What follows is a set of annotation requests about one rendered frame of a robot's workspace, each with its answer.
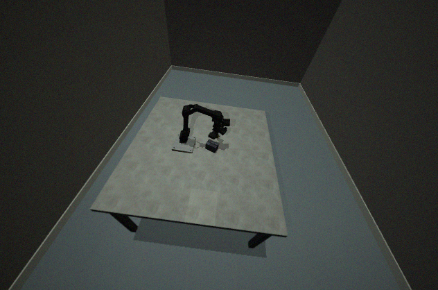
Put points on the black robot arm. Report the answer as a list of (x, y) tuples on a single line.
[(217, 117)]

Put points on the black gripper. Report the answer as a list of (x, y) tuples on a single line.
[(214, 132)]

